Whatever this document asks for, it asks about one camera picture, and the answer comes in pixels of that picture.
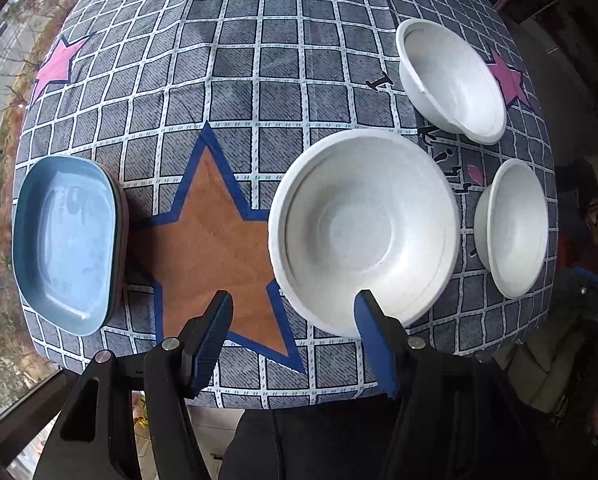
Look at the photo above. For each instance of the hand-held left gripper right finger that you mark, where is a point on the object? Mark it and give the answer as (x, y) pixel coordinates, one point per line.
(377, 347)

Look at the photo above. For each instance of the small white bowl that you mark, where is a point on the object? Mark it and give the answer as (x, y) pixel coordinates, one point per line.
(454, 80)
(516, 230)

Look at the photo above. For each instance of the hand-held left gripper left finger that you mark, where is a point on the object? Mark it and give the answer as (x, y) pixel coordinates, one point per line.
(211, 345)

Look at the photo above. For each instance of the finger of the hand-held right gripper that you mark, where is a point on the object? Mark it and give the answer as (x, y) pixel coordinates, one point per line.
(596, 296)

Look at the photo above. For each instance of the large white bowl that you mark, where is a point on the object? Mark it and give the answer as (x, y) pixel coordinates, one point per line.
(364, 230)

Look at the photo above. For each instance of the grey checked star tablecloth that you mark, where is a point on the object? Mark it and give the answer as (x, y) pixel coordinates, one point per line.
(209, 230)

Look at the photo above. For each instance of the blue plate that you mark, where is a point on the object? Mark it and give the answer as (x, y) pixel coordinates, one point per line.
(64, 240)

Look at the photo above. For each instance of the dark window frame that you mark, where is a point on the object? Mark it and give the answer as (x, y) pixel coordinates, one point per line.
(24, 405)

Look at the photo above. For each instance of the beige cardboard box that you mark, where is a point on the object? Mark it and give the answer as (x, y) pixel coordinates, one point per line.
(544, 375)

